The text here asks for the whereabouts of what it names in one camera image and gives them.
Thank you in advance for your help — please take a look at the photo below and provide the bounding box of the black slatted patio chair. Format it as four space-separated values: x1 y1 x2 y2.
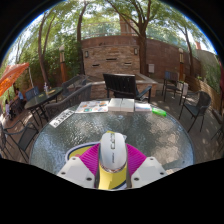
102 73 153 103

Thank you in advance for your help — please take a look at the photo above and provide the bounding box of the small white notebook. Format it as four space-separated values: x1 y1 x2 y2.
134 102 153 112

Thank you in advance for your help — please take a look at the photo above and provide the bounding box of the white computer mouse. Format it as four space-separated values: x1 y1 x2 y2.
98 130 129 174

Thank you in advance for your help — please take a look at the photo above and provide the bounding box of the dark round patio table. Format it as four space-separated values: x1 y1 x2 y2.
23 86 64 127

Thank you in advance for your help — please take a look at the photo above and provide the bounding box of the yellow duck-shaped mouse pad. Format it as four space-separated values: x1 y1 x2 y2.
64 141 129 191

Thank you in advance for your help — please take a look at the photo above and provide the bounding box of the wooden lamp post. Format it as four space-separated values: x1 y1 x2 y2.
58 44 68 84
177 48 185 81

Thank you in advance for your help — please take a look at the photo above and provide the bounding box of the black mesh patio chair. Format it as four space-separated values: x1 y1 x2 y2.
0 121 39 164
61 74 89 98
178 90 213 133
211 121 224 145
44 83 93 120

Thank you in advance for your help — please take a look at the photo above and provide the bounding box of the person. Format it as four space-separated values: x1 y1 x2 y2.
14 88 25 103

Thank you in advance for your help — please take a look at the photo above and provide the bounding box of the open white book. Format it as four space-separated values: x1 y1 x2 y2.
107 97 135 113

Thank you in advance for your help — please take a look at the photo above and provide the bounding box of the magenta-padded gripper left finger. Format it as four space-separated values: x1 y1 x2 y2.
57 143 101 189

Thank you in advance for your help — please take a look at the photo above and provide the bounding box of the white printed paper strip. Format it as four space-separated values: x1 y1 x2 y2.
49 108 75 129

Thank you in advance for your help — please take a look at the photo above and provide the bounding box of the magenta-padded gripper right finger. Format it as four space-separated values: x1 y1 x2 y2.
126 143 168 189

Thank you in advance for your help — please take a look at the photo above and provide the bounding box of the green plastic tube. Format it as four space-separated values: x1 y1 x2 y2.
151 107 168 118

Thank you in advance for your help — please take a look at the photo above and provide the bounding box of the orange patio umbrella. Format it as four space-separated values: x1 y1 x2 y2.
0 62 30 98

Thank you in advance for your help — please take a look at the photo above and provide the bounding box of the black metal patio chair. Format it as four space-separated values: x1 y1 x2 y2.
162 70 188 98

